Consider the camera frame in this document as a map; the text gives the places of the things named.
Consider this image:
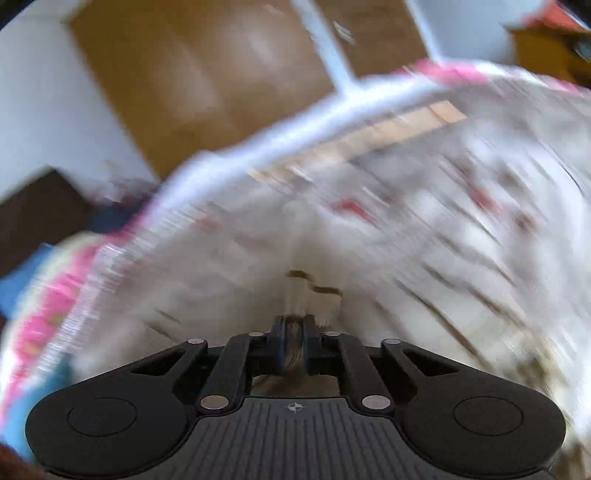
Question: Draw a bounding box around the dark wooden headboard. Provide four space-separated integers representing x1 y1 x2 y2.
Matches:
0 168 99 280

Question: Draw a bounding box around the red item on desk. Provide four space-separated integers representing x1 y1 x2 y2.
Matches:
524 7 589 34

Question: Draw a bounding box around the wooden wardrobe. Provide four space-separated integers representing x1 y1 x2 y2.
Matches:
68 0 335 182

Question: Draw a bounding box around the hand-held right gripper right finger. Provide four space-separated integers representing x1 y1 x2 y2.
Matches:
302 314 459 412

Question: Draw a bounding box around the blue pillow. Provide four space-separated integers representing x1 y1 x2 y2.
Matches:
0 244 61 319

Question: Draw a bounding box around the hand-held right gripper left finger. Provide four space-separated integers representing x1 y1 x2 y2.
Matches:
131 316 287 414

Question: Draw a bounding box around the floral satin bedspread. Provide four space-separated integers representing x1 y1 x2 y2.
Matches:
69 60 591 467

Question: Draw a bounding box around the pink floral quilt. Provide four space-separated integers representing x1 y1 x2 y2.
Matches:
0 231 125 416

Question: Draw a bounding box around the navy blue garment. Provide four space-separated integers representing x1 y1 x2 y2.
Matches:
88 198 146 237

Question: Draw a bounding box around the wooden door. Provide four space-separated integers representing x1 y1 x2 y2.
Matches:
316 0 435 81

